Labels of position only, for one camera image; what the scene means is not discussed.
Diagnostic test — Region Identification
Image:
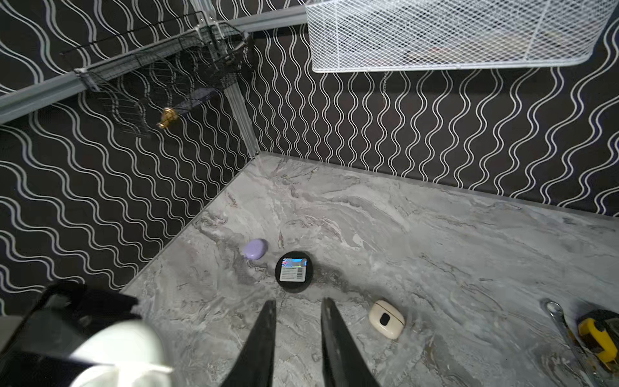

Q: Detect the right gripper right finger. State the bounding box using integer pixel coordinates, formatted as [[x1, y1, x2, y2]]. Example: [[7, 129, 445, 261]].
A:
[[321, 298, 379, 386]]

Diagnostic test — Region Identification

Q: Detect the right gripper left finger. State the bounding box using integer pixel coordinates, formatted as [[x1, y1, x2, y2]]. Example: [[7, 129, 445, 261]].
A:
[[221, 300, 277, 386]]

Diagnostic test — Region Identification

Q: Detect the purple earbud charging case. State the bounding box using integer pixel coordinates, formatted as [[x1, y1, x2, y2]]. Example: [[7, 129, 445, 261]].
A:
[[243, 239, 269, 261]]

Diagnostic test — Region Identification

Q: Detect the white round earbud case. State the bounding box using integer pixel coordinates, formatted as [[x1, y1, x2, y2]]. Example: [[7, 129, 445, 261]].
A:
[[69, 320, 174, 386]]

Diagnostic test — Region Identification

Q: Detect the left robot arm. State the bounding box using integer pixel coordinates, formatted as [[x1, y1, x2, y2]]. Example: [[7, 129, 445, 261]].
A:
[[1, 282, 141, 386]]

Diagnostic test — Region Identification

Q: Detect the black round digital timer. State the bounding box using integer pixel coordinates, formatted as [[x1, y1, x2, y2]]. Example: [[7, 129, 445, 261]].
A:
[[275, 251, 314, 293]]

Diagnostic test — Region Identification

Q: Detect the silver combination wrench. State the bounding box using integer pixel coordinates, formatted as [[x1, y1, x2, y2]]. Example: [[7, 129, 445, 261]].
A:
[[540, 298, 606, 386]]

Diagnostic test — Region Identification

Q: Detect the yellow black tape measure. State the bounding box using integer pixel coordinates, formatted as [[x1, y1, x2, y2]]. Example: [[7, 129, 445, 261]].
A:
[[577, 310, 618, 372]]

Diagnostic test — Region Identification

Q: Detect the black wire basket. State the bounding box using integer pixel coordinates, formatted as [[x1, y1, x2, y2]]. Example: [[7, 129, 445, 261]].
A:
[[61, 11, 254, 136]]

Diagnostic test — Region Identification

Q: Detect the white wire mesh basket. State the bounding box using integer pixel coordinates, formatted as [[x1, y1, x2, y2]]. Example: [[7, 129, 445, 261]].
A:
[[306, 0, 618, 73]]

